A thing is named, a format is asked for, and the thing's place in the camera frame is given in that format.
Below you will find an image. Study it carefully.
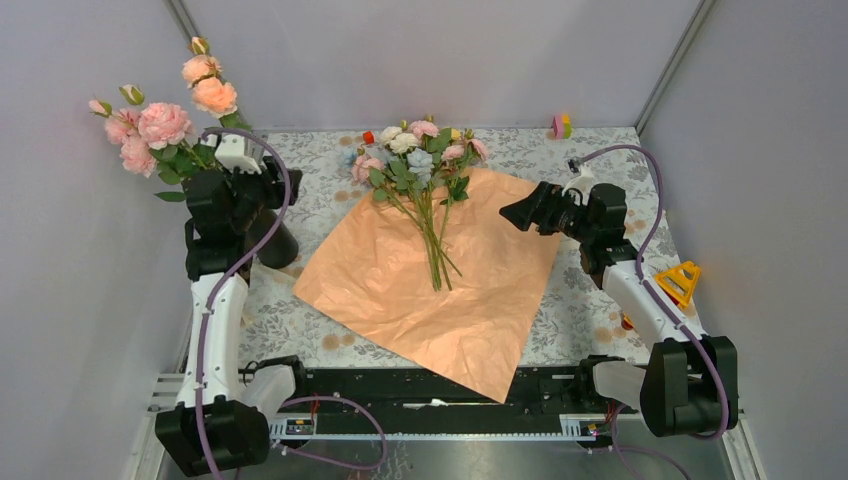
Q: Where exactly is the yellow plastic toy piece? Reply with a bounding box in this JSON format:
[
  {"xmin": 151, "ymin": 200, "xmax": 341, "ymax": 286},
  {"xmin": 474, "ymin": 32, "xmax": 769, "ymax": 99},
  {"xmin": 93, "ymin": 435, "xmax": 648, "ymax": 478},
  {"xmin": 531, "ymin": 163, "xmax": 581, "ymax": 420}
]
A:
[{"xmin": 621, "ymin": 260, "xmax": 702, "ymax": 333}]

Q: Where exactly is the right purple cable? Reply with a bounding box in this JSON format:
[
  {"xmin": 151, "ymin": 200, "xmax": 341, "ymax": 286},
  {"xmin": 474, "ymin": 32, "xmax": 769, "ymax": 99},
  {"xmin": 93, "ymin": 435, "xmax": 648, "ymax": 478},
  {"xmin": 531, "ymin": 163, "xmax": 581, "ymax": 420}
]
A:
[{"xmin": 568, "ymin": 144, "xmax": 731, "ymax": 480}]

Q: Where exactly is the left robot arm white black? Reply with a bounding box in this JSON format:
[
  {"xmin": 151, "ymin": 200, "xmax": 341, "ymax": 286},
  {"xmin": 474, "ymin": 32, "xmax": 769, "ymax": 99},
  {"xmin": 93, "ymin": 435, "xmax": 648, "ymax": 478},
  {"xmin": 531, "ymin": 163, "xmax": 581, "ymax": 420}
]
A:
[{"xmin": 155, "ymin": 155, "xmax": 311, "ymax": 477}]

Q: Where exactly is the floral patterned table mat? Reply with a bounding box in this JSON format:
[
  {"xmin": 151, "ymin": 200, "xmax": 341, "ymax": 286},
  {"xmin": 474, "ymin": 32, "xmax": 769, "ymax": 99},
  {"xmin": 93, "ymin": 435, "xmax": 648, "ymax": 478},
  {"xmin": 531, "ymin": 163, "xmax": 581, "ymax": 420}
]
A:
[{"xmin": 211, "ymin": 127, "xmax": 714, "ymax": 370}]

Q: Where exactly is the large pink rose stem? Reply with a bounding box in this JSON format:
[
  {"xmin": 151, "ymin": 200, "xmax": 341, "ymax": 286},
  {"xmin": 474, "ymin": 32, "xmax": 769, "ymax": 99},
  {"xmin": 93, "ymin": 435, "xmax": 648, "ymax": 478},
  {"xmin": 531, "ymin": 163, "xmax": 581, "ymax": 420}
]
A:
[{"xmin": 117, "ymin": 84, "xmax": 220, "ymax": 174}]

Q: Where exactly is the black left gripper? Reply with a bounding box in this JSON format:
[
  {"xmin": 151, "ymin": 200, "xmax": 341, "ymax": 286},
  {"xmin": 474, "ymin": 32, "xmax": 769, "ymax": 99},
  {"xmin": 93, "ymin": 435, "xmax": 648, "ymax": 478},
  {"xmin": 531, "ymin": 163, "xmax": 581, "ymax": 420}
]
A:
[{"xmin": 222, "ymin": 155, "xmax": 301, "ymax": 231}]

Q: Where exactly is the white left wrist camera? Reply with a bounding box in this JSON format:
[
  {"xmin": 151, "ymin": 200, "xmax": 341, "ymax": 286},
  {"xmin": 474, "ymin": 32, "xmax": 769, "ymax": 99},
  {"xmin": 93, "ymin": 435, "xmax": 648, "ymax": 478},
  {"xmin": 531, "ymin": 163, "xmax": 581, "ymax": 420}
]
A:
[{"xmin": 214, "ymin": 134, "xmax": 263, "ymax": 174}]

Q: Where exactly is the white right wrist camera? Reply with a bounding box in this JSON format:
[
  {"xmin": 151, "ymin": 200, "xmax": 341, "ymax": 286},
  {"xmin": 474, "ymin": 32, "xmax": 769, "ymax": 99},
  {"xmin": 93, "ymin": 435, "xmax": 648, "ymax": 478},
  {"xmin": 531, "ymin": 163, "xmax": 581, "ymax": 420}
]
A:
[{"xmin": 565, "ymin": 159, "xmax": 596, "ymax": 203}]

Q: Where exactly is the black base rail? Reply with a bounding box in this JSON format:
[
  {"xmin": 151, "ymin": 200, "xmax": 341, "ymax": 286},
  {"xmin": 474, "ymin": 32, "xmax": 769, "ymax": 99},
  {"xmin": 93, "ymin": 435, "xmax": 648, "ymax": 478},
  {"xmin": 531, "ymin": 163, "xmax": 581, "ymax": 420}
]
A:
[{"xmin": 182, "ymin": 354, "xmax": 710, "ymax": 437}]

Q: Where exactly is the pink rose stem in vase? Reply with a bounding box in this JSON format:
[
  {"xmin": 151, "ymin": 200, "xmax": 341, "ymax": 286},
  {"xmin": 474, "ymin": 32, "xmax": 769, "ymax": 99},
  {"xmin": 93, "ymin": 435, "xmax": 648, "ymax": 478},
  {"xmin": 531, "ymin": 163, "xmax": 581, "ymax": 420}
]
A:
[{"xmin": 87, "ymin": 99, "xmax": 200, "ymax": 204}]

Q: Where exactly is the pink green stacked toy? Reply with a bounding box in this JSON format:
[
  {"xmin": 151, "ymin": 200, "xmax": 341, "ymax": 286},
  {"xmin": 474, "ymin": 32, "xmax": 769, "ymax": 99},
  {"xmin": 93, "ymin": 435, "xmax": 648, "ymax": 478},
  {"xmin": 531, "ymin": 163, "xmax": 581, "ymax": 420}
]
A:
[{"xmin": 551, "ymin": 114, "xmax": 573, "ymax": 140}]

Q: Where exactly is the orange wrapping paper sheet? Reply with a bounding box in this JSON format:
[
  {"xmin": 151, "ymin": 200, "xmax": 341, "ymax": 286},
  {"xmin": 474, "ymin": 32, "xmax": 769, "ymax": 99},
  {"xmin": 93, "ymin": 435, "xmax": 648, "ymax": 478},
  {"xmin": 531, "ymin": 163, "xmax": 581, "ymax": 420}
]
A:
[{"xmin": 293, "ymin": 168, "xmax": 560, "ymax": 403}]

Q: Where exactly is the paper flower bouquet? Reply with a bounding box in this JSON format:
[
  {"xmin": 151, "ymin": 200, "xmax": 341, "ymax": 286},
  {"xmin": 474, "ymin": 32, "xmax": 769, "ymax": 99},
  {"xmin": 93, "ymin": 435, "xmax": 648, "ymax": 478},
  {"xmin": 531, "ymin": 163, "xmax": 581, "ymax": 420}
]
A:
[{"xmin": 351, "ymin": 115, "xmax": 489, "ymax": 291}]

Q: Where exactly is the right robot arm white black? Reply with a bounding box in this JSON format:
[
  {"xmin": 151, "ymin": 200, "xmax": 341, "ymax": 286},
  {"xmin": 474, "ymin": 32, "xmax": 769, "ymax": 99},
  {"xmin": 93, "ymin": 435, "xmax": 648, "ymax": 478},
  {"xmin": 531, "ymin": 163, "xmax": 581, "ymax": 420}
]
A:
[{"xmin": 499, "ymin": 182, "xmax": 739, "ymax": 439}]

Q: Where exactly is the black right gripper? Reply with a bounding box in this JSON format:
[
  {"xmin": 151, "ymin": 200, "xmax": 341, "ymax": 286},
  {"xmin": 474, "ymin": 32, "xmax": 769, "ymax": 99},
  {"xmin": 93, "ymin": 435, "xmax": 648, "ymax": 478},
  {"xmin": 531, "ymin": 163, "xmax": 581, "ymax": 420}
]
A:
[{"xmin": 499, "ymin": 181, "xmax": 596, "ymax": 244}]

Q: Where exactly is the black cylindrical vase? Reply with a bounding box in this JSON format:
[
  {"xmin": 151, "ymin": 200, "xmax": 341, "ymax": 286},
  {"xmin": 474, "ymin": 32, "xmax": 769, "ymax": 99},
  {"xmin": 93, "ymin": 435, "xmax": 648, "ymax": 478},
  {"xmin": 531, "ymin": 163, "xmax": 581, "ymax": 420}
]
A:
[{"xmin": 247, "ymin": 209, "xmax": 299, "ymax": 269}]

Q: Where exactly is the peach rose stem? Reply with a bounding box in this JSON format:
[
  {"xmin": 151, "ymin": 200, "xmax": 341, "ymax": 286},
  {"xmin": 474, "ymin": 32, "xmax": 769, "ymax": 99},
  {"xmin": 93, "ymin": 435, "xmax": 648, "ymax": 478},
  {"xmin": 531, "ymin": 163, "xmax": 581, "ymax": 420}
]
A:
[{"xmin": 181, "ymin": 36, "xmax": 252, "ymax": 131}]

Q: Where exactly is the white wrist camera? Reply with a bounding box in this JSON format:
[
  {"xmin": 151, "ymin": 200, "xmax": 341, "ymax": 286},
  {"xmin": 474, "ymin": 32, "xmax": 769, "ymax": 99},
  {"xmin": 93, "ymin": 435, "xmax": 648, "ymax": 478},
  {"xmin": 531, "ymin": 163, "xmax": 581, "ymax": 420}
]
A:
[
  {"xmin": 214, "ymin": 134, "xmax": 263, "ymax": 174},
  {"xmin": 565, "ymin": 159, "xmax": 596, "ymax": 203}
]

